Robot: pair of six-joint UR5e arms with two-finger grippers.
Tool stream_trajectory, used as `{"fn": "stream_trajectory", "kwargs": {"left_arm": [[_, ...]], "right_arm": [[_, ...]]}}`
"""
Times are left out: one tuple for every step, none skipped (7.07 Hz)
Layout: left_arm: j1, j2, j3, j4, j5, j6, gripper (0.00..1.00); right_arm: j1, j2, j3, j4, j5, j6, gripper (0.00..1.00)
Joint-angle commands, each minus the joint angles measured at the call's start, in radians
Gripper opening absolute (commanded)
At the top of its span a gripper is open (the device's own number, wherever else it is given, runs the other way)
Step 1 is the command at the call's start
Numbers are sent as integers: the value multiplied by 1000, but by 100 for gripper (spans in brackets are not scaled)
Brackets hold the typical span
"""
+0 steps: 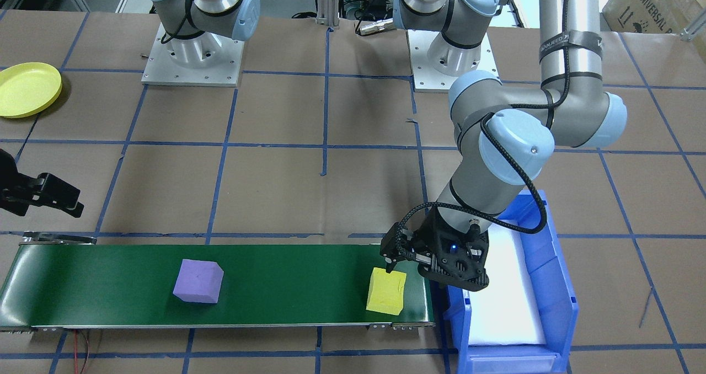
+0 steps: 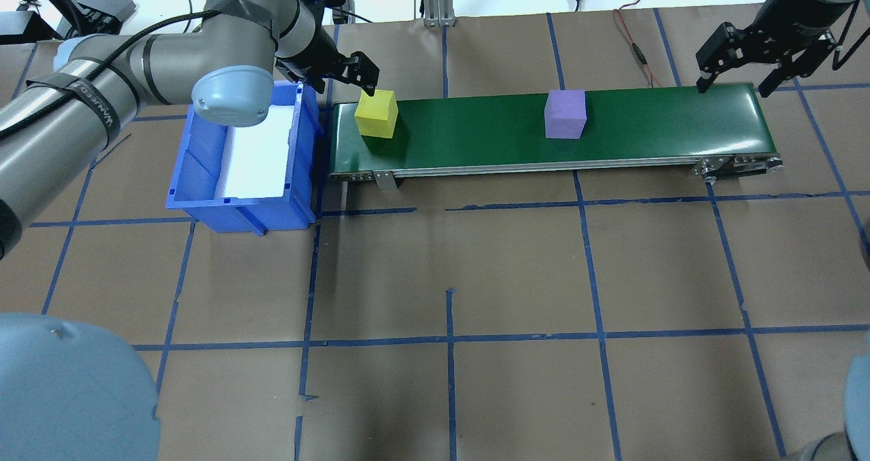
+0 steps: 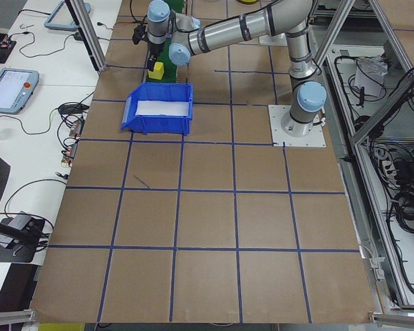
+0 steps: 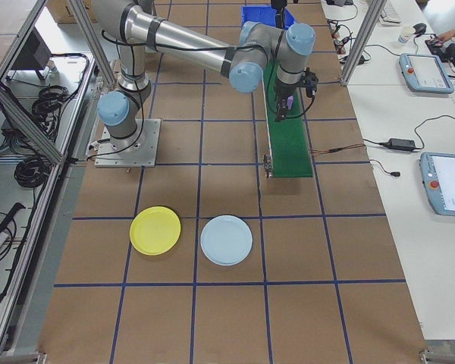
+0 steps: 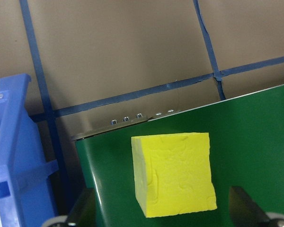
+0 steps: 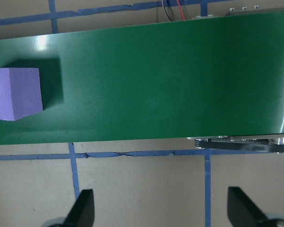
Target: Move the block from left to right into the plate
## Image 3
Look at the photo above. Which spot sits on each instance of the yellow foam cube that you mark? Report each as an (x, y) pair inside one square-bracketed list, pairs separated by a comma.
[(159, 74)]

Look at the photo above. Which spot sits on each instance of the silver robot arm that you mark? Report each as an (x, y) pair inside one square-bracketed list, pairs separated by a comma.
[(227, 31)]

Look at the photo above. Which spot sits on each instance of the yellow plastic plate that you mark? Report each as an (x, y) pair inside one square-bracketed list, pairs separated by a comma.
[(247, 1)]

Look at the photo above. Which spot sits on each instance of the green conveyor belt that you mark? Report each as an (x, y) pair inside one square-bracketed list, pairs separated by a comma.
[(170, 74)]

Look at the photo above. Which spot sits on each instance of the blue plastic storage bin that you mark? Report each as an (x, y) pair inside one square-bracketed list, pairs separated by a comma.
[(158, 124)]

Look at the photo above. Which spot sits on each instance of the black power adapter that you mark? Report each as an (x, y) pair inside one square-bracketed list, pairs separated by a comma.
[(72, 109), (79, 36)]

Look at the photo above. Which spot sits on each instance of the grey blue teach pendant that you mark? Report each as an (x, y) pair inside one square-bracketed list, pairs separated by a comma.
[(67, 15), (10, 89)]

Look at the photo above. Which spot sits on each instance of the small circuit board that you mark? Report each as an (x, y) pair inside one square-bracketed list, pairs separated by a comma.
[(70, 155), (76, 127)]

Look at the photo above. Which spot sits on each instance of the white crumpled bag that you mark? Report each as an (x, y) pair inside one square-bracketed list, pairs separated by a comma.
[(369, 76)]

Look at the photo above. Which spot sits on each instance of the white power strip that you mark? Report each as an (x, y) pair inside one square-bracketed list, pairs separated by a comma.
[(386, 167)]

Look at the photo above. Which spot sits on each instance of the aluminium corner bar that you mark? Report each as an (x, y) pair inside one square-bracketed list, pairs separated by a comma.
[(400, 317), (7, 315)]

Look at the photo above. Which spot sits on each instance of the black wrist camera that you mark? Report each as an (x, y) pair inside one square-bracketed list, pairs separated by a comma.
[(139, 34)]

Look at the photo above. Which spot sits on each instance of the aluminium profile post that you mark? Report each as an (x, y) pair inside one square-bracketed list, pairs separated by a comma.
[(89, 38)]

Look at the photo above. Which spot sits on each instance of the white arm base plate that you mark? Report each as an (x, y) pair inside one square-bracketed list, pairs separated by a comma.
[(310, 138), (272, 39)]

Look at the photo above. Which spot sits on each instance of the V-shaped metal bar frame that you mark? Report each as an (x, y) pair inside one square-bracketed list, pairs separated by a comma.
[(383, 115)]

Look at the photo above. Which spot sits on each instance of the black camera stand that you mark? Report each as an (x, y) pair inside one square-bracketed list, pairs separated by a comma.
[(7, 253)]

